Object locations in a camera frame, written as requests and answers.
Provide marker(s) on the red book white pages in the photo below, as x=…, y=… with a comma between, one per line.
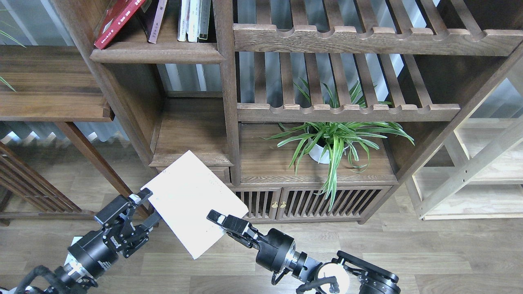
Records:
x=116, y=18

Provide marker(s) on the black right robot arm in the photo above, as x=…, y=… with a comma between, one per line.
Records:
x=333, y=277

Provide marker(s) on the light wooden shelf unit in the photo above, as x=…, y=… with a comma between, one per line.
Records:
x=485, y=179

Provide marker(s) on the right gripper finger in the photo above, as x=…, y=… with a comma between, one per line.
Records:
x=216, y=217

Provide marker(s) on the white upright book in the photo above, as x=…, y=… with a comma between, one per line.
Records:
x=194, y=20
x=183, y=19

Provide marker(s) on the dark wooden bookshelf cabinet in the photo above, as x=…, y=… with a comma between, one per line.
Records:
x=426, y=64

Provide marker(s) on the maroon book chinese title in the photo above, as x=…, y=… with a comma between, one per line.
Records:
x=151, y=16

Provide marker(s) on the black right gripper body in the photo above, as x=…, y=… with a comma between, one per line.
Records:
x=276, y=250

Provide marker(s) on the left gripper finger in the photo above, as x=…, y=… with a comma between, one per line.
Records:
x=151, y=221
x=141, y=196

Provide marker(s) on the green spider plant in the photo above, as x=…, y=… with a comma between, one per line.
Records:
x=339, y=134

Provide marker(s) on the white upright book left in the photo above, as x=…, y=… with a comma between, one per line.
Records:
x=183, y=19

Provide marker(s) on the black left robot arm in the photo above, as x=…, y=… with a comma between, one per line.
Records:
x=71, y=278

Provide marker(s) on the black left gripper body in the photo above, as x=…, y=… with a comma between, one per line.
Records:
x=98, y=250

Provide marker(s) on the dark spine upright book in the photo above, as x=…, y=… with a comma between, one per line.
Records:
x=204, y=20

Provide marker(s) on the white lavender book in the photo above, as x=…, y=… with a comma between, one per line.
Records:
x=184, y=193

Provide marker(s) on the white upright book middle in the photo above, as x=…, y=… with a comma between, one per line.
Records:
x=194, y=20

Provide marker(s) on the white plant pot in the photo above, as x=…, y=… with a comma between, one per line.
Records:
x=321, y=154

